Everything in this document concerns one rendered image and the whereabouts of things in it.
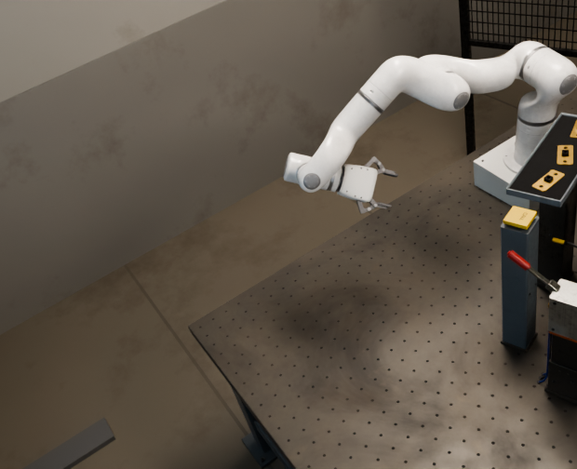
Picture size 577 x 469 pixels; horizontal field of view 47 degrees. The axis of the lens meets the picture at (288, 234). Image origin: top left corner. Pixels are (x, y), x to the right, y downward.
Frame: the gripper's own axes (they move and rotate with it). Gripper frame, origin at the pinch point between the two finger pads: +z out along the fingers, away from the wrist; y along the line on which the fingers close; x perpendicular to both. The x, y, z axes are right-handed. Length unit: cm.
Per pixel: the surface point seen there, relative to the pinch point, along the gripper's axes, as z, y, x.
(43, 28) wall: -139, -45, -107
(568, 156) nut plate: 37.2, -16.1, 27.2
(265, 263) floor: -20, 36, -149
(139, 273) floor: -84, 57, -172
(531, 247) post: 28.8, 9.2, 35.9
